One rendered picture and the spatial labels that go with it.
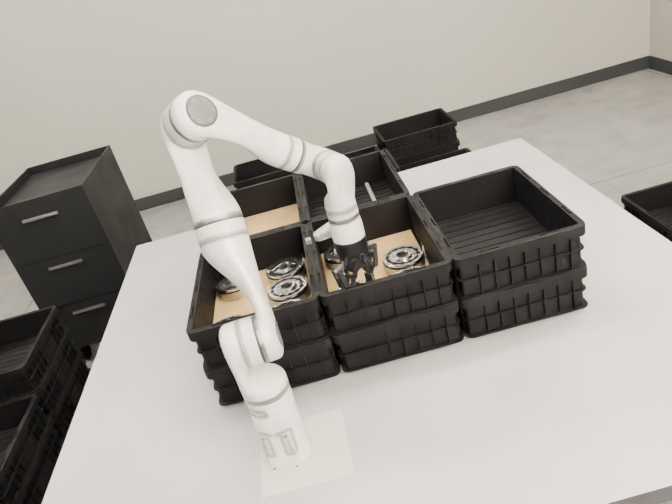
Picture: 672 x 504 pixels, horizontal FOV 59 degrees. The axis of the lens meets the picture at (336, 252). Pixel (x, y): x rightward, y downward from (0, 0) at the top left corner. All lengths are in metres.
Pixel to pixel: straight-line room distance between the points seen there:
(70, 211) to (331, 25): 2.56
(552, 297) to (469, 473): 0.48
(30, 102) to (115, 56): 0.72
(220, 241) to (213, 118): 0.22
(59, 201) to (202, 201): 1.83
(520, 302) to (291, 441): 0.61
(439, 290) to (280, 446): 0.48
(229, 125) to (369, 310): 0.51
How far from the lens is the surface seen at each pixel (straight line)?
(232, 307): 1.55
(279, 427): 1.19
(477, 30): 4.94
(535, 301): 1.44
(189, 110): 1.09
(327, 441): 1.28
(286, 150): 1.18
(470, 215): 1.69
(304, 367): 1.39
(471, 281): 1.35
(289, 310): 1.29
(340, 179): 1.23
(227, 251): 1.07
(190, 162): 1.14
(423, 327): 1.38
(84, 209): 2.87
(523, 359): 1.38
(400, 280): 1.29
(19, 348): 2.65
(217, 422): 1.44
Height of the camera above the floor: 1.61
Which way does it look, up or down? 28 degrees down
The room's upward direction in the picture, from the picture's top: 16 degrees counter-clockwise
